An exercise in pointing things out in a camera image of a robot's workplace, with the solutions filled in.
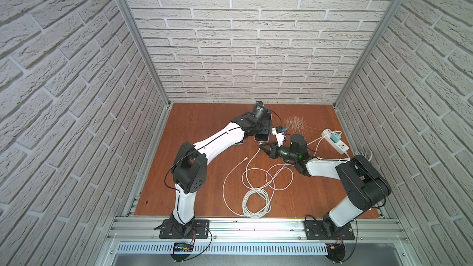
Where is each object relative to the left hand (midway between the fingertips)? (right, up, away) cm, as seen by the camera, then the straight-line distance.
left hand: (264, 120), depth 88 cm
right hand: (-4, -14, -3) cm, 15 cm away
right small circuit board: (+26, -52, -18) cm, 61 cm away
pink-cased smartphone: (-1, -9, +1) cm, 9 cm away
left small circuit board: (-35, -51, -16) cm, 64 cm away
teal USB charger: (+39, -9, +7) cm, 40 cm away
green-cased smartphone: (-12, -13, +12) cm, 21 cm away
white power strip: (+42, -14, +9) cm, 45 cm away
